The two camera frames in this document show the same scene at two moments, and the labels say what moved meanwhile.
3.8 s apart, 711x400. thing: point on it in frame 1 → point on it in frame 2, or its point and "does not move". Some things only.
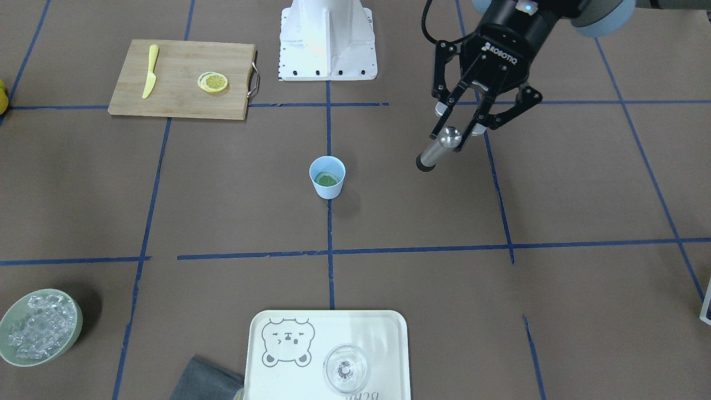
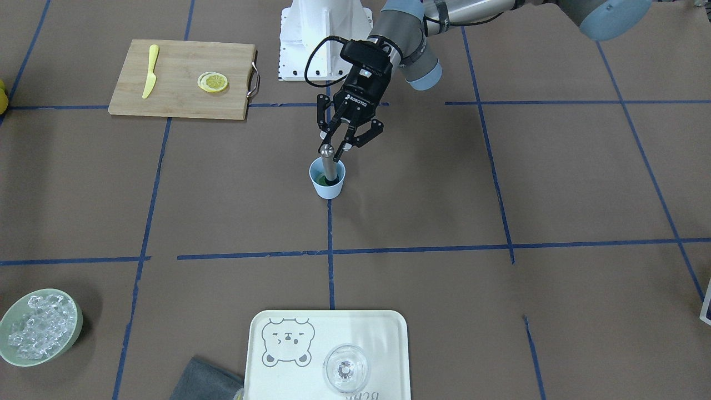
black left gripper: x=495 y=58 → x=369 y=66
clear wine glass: x=345 y=368 does not move
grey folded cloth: x=201 y=380 does not move
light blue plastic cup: x=328 y=174 does not move
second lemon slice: x=212 y=82 does not move
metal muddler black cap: x=421 y=166 → x=327 y=153
